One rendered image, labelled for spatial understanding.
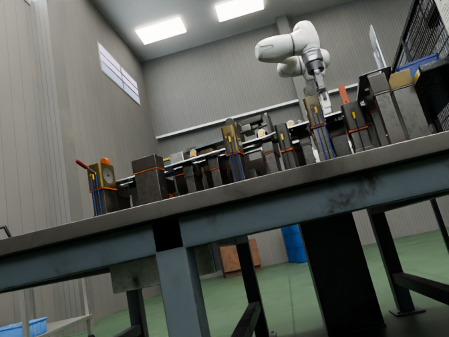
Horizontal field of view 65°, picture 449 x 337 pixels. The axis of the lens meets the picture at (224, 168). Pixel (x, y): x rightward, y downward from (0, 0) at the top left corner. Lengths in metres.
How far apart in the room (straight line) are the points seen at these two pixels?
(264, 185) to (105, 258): 0.43
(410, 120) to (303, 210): 0.74
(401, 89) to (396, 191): 0.69
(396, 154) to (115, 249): 0.69
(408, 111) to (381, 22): 9.88
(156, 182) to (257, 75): 8.94
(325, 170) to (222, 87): 9.58
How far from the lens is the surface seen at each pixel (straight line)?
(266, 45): 1.70
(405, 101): 1.49
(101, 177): 1.69
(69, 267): 0.99
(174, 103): 10.51
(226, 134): 1.46
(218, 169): 1.62
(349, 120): 1.38
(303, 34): 1.73
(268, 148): 1.57
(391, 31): 11.23
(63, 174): 5.21
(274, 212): 0.84
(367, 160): 0.83
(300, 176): 0.81
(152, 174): 1.58
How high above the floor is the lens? 0.55
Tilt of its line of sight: 13 degrees up
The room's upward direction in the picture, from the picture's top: 12 degrees counter-clockwise
